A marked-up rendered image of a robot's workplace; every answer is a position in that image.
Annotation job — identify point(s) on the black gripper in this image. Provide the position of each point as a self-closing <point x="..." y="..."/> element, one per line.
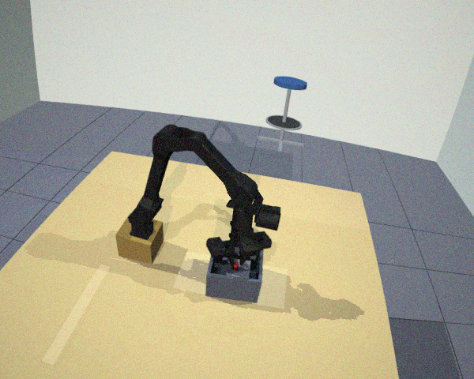
<point x="217" y="247"/>

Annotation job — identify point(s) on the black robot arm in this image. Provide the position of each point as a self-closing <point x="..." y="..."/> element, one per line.
<point x="242" y="190"/>

